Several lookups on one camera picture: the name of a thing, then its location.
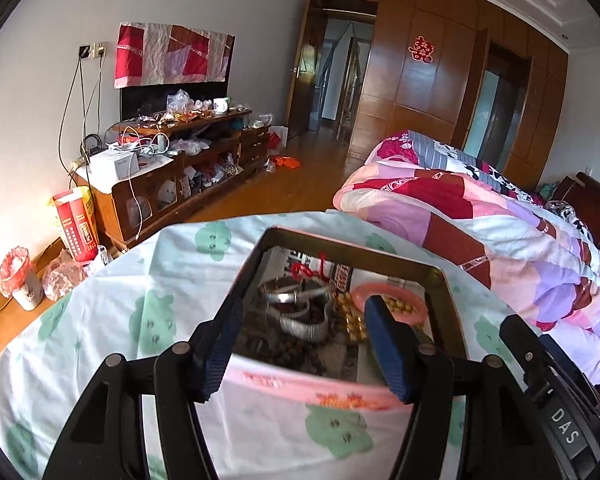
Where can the pink cookie tin box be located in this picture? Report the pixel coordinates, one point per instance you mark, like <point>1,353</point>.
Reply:
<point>340,372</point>

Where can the white mug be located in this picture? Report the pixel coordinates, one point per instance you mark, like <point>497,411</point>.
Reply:
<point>221,106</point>

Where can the white green-patterned tablecloth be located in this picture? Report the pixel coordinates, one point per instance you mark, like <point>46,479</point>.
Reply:
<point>156,295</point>

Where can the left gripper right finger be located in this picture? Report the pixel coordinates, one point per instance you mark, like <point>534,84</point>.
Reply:
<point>396,349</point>

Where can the red gift bag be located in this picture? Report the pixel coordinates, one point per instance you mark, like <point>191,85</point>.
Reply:
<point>75,213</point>

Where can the red double-happiness decoration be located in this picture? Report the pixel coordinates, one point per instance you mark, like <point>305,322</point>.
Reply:
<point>422,50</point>

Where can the wooden bedroom door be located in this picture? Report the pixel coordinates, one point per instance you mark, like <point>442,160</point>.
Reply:
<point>304,73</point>

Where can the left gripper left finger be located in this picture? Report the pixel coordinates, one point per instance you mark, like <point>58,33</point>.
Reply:
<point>213,343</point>

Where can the wooden tv cabinet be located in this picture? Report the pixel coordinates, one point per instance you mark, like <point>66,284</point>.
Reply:
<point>202,161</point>

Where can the wall power socket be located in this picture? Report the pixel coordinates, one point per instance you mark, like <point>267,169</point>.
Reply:
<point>92,51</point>

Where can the white box device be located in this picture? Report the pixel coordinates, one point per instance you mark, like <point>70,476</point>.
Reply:
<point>113,165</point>

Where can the patchwork pink quilt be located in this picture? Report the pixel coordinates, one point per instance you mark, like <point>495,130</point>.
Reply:
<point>545,266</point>

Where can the black television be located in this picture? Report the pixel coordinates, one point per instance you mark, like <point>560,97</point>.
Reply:
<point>145,100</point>

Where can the clear plastic bag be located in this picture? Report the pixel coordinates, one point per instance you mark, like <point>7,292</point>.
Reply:
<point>61,276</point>

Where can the silver metal bangle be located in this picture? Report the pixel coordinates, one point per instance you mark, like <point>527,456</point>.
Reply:
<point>290,290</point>

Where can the red patchwork cloth cover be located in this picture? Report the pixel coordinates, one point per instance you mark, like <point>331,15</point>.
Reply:
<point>148,54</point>

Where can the dark wooden headboard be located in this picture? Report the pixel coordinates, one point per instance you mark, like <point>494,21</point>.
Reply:
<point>583,193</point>

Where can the bin with pink bag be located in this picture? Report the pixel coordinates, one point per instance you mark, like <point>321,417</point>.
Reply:
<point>18,279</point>

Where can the orange item on floor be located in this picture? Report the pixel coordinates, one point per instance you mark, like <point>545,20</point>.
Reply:
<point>285,161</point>

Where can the wide silver cuff bangle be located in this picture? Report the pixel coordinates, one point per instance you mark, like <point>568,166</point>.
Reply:
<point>309,324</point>

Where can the pink plastic bangle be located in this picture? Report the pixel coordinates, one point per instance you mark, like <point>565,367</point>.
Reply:
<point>405,306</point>

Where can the wooden wardrobe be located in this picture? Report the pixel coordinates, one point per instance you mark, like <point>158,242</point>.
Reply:
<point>439,99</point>

